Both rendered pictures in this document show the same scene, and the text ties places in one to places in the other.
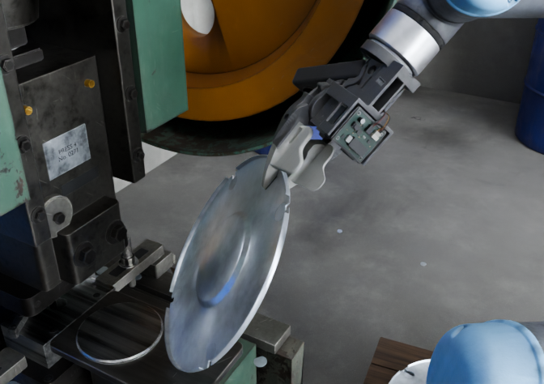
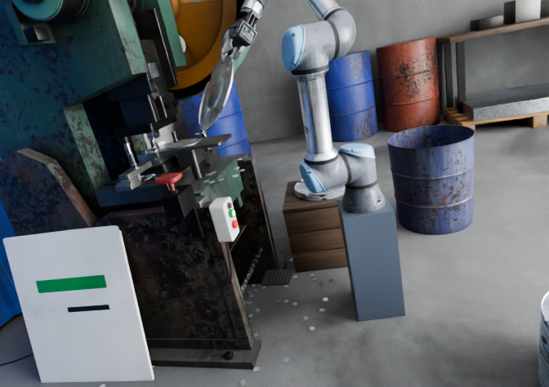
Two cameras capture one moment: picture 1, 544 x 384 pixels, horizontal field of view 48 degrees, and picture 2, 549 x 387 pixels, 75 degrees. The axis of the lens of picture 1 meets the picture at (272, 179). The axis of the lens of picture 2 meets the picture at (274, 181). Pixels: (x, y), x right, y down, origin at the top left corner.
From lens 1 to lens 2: 0.86 m
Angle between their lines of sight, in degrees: 15
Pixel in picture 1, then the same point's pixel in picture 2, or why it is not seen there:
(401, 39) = (250, 4)
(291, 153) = (228, 46)
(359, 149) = (247, 37)
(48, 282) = (156, 117)
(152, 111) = (176, 60)
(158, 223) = not seen: hidden behind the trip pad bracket
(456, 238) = not seen: hidden behind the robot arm
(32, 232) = (150, 86)
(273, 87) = (214, 59)
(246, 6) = (196, 35)
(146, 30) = (168, 29)
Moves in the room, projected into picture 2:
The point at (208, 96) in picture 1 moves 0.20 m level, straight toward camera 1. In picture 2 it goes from (190, 74) to (199, 72)
